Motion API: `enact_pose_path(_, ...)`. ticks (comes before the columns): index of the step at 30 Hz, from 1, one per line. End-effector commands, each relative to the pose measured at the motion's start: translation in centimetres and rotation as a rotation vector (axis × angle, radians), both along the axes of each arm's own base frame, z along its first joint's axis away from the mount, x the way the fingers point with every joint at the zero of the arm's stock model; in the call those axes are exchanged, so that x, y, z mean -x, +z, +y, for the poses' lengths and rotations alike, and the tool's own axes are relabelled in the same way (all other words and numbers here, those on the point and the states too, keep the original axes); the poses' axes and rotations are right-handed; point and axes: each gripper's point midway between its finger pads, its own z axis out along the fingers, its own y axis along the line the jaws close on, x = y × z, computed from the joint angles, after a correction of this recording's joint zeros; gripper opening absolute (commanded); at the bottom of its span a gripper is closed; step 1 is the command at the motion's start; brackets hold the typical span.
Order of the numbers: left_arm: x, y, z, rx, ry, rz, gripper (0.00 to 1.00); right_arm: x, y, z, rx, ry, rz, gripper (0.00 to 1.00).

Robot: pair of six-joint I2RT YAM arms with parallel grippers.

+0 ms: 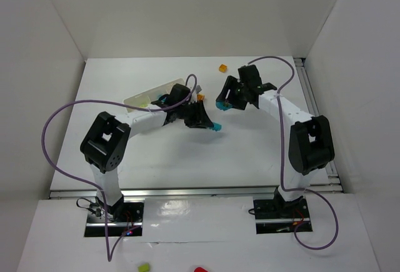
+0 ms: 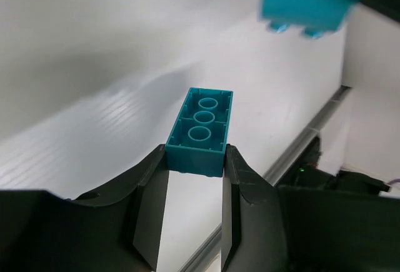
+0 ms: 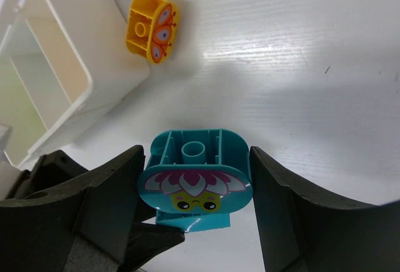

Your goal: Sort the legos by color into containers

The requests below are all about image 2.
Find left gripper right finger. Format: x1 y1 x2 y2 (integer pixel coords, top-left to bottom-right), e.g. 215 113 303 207
221 145 399 271

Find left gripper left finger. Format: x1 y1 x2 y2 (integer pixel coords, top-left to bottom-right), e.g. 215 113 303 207
1 145 169 271

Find teal lego plate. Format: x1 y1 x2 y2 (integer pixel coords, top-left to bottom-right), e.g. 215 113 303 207
165 88 233 178

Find large teal printed lego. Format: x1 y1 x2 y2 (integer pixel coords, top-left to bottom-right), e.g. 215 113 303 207
259 0 359 39

